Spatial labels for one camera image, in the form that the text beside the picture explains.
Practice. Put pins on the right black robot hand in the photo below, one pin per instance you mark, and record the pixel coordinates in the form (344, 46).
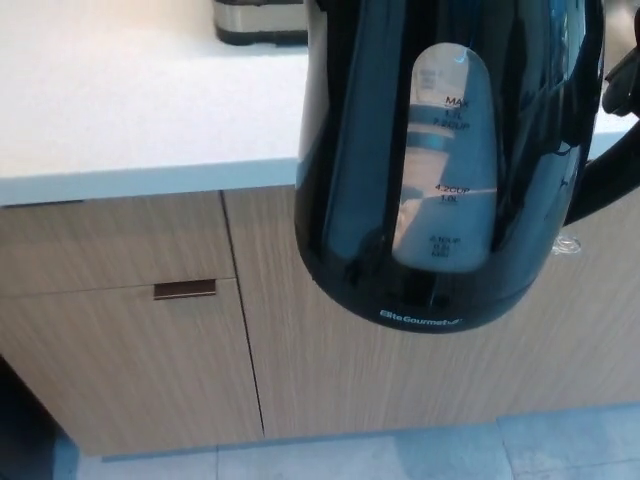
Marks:
(625, 90)

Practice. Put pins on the black electric kettle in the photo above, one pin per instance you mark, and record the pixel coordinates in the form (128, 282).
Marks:
(360, 175)

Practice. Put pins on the black dish drying rack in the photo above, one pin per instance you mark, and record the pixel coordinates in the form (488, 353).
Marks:
(250, 20)

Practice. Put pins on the wooden cabinet door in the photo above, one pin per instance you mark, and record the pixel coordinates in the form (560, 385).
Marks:
(400, 380)

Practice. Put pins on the wooden shallow drawer front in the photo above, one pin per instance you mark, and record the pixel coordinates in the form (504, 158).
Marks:
(110, 240)

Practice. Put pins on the wooden deep drawer front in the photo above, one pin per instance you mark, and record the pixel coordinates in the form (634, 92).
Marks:
(150, 375)

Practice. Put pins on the recessed metal drawer pull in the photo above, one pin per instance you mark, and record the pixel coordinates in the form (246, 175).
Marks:
(185, 290)

